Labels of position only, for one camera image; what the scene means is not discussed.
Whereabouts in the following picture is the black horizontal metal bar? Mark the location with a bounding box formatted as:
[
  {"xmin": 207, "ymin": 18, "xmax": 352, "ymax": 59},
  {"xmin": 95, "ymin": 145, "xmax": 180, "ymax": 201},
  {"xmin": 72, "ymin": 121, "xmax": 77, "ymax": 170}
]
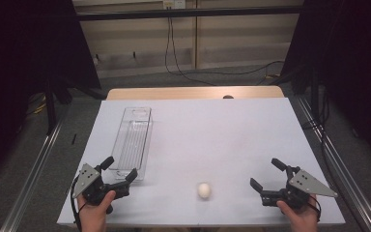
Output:
[{"xmin": 75, "ymin": 5, "xmax": 304, "ymax": 22}]

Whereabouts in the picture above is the person's left hand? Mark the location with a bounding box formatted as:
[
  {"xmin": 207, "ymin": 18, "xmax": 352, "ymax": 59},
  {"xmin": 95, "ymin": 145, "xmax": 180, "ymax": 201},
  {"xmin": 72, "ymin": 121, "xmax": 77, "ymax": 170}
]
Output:
[{"xmin": 76, "ymin": 189, "xmax": 117, "ymax": 232}]

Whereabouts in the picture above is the clear plastic egg container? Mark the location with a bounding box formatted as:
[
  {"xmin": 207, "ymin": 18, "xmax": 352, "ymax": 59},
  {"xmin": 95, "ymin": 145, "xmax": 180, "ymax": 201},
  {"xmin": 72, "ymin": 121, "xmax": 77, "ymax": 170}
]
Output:
[{"xmin": 108, "ymin": 106, "xmax": 155, "ymax": 182}]

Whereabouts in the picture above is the white wall socket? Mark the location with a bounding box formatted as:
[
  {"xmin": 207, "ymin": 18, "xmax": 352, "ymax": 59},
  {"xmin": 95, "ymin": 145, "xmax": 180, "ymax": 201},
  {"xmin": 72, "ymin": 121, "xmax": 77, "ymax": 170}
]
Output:
[{"xmin": 162, "ymin": 0, "xmax": 187, "ymax": 11}]

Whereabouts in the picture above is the person's right hand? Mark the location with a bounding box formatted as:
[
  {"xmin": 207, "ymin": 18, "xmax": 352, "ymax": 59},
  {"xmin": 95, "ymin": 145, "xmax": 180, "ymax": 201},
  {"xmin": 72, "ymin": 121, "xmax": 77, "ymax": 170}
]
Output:
[{"xmin": 276, "ymin": 194, "xmax": 321, "ymax": 232}]

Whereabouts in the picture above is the black curtain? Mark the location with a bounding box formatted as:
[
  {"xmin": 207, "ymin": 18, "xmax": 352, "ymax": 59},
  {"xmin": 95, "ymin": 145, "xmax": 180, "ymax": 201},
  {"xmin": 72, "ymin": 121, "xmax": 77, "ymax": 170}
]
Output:
[
  {"xmin": 0, "ymin": 0, "xmax": 102, "ymax": 187},
  {"xmin": 280, "ymin": 0, "xmax": 371, "ymax": 172}
]

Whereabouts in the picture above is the white table cover sheet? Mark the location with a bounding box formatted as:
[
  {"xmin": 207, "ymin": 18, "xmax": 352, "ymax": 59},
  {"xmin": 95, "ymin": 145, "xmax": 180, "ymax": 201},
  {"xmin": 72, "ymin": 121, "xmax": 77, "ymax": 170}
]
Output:
[{"xmin": 56, "ymin": 97, "xmax": 347, "ymax": 226}]

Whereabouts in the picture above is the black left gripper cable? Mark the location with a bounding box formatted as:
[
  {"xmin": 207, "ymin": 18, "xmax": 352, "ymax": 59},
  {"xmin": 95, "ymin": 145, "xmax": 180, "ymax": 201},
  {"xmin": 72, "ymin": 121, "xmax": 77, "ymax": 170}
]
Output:
[{"xmin": 70, "ymin": 176, "xmax": 88, "ymax": 232}]

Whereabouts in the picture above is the white egg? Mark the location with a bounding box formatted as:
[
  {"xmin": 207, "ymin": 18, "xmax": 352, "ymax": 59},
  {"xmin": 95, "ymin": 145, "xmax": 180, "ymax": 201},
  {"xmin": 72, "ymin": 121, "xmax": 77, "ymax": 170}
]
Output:
[{"xmin": 197, "ymin": 182, "xmax": 213, "ymax": 200}]

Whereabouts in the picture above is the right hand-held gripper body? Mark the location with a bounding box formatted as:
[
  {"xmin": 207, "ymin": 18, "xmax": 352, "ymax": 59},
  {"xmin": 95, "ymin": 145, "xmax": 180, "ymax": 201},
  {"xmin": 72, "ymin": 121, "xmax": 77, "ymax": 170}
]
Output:
[{"xmin": 260, "ymin": 165, "xmax": 339, "ymax": 211}]

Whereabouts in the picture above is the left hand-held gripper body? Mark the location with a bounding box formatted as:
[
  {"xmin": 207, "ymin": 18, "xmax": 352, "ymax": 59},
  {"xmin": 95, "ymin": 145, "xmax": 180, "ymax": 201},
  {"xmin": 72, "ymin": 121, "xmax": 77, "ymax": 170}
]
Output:
[{"xmin": 71, "ymin": 162, "xmax": 131, "ymax": 216}]

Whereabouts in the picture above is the black metal stand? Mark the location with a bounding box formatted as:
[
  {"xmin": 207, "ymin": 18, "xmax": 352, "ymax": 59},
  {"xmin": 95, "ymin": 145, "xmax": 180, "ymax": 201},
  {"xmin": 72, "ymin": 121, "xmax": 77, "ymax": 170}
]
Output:
[{"xmin": 43, "ymin": 78, "xmax": 58, "ymax": 136}]

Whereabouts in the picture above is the wooden table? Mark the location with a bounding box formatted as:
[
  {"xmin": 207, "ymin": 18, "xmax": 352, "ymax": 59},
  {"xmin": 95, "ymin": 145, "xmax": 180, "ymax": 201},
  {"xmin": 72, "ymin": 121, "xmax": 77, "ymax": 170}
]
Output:
[{"xmin": 105, "ymin": 85, "xmax": 286, "ymax": 102}]

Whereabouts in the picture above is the aluminium floor rail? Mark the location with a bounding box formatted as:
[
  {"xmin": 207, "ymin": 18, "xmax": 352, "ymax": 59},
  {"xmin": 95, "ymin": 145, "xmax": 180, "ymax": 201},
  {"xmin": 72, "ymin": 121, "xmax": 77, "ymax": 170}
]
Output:
[
  {"xmin": 0, "ymin": 117, "xmax": 65, "ymax": 232},
  {"xmin": 294, "ymin": 96, "xmax": 371, "ymax": 232}
]

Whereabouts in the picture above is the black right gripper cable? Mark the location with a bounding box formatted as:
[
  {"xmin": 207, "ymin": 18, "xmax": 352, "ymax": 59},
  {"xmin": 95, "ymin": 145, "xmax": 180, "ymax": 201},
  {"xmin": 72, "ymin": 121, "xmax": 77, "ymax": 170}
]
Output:
[{"xmin": 308, "ymin": 193, "xmax": 323, "ymax": 222}]

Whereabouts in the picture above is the black wall cable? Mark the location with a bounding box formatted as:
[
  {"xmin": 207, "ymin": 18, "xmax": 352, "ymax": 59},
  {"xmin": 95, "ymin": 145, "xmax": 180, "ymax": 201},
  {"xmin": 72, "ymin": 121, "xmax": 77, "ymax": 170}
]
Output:
[
  {"xmin": 164, "ymin": 17, "xmax": 218, "ymax": 87},
  {"xmin": 169, "ymin": 17, "xmax": 286, "ymax": 77}
]

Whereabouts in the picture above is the black floor cable bundle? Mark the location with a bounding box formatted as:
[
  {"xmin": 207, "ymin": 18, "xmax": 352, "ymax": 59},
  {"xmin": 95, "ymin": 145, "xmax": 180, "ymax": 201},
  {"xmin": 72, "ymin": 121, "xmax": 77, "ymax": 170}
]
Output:
[{"xmin": 301, "ymin": 86, "xmax": 337, "ymax": 189}]

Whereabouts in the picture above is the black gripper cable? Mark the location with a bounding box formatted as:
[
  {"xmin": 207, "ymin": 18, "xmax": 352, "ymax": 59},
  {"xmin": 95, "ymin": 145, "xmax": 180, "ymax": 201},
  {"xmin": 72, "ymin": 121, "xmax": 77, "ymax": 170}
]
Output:
[
  {"xmin": 308, "ymin": 193, "xmax": 323, "ymax": 222},
  {"xmin": 70, "ymin": 176, "xmax": 88, "ymax": 232}
]

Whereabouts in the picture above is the yellow floor cable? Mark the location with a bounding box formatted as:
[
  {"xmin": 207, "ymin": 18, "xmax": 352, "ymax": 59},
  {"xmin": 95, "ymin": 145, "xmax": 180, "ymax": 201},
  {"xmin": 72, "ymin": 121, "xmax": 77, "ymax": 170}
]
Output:
[{"xmin": 25, "ymin": 92, "xmax": 48, "ymax": 118}]

